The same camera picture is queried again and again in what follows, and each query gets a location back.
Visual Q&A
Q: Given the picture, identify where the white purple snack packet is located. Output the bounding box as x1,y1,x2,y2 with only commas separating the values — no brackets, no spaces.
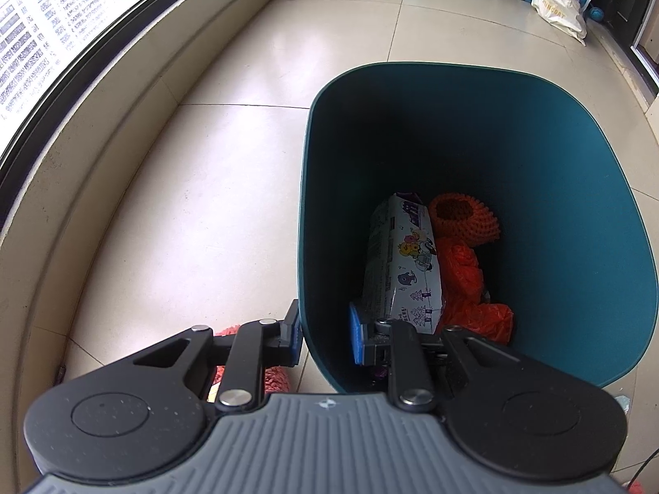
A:
360,192,446,335

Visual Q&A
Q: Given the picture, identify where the teal plastic waste bin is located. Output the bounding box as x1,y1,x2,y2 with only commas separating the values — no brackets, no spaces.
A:
299,62,659,393

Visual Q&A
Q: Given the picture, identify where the black window frame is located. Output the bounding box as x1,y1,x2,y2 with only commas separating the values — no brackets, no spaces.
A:
0,0,244,227

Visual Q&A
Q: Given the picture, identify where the thin black cable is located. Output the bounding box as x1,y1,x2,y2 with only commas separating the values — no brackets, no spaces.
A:
612,447,659,485

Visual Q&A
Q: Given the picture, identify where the coral fuzzy slipper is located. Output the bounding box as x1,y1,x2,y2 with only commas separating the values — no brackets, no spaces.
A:
213,323,297,397

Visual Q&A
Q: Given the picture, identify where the white shopping bag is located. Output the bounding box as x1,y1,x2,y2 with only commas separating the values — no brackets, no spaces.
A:
530,0,588,46

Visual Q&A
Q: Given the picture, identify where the orange plastic bag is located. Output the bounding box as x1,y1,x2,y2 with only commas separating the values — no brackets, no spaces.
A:
437,238,514,345

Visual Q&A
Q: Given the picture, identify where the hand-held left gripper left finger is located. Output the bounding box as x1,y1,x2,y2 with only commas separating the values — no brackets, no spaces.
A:
110,298,306,412

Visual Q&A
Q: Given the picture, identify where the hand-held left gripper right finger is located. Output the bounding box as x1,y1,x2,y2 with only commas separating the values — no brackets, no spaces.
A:
348,301,536,415

